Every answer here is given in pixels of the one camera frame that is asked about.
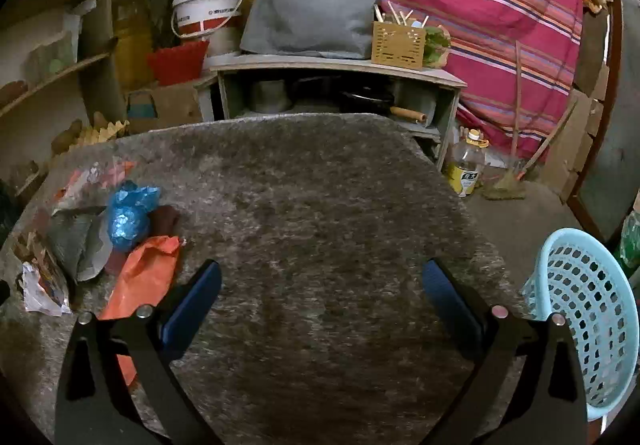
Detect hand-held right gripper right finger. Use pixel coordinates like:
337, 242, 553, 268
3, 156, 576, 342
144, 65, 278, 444
421, 259, 588, 445

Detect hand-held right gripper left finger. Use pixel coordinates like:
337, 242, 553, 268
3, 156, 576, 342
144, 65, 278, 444
54, 260, 223, 445

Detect orange plastic wrapper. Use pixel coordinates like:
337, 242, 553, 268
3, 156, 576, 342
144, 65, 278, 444
97, 235, 182, 388

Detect blue plastic bag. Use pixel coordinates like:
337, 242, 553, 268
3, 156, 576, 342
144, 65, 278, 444
106, 181, 162, 253

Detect light blue plastic basket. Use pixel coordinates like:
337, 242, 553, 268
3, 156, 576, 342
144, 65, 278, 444
522, 228, 640, 422

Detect grey paper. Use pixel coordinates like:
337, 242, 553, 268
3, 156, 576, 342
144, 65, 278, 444
47, 207, 116, 283

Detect white and orange wrapper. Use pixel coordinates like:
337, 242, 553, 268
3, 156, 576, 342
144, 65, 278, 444
52, 160, 137, 216

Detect straw broom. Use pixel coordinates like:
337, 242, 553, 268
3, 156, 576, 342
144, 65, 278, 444
482, 42, 527, 200

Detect clear plastic oil bottle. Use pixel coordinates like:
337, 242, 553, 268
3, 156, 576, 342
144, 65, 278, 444
444, 130, 490, 198

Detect green plastic bag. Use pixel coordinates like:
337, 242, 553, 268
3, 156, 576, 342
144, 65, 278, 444
619, 210, 640, 276

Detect wooden stick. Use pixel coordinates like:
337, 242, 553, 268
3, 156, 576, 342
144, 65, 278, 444
520, 100, 578, 176

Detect yellow egg tray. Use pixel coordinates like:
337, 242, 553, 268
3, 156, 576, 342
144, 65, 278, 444
75, 117, 131, 148

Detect brown cardboard box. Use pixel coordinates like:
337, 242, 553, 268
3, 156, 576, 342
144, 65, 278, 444
125, 80, 203, 133

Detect flattened cardboard boxes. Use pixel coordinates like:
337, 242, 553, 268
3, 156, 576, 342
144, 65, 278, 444
540, 62, 611, 203

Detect black frying pan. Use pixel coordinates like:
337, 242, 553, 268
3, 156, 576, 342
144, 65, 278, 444
340, 87, 431, 123

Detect small steel pot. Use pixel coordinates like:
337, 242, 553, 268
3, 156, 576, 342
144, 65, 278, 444
247, 80, 293, 113

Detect grey metal door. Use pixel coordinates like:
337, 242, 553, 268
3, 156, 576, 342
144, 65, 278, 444
575, 0, 640, 246

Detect red plastic basket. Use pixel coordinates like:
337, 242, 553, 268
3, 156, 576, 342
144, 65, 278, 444
146, 39, 211, 86

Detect green leafy vegetables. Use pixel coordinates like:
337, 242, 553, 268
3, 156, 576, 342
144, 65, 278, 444
424, 25, 452, 68

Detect wooden utensil holder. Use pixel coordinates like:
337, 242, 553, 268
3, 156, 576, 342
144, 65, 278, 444
371, 20, 427, 70

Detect grey wooden cabinet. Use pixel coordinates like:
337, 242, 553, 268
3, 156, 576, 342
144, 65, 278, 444
195, 55, 468, 170

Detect yellow oil jug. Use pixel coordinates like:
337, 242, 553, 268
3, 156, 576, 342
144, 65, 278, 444
111, 0, 153, 90

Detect bundle of wooden chopsticks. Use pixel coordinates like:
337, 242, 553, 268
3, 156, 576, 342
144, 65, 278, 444
375, 0, 431, 28

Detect wooden corner shelf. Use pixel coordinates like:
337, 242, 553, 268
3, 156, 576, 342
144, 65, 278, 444
0, 0, 121, 166

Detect red striped cloth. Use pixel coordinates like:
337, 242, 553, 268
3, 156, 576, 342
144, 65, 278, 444
232, 0, 586, 160

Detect white plastic bucket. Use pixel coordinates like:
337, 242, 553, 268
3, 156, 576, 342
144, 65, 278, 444
171, 0, 246, 43

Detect grey cushion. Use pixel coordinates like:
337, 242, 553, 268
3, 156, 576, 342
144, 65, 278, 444
240, 0, 381, 60

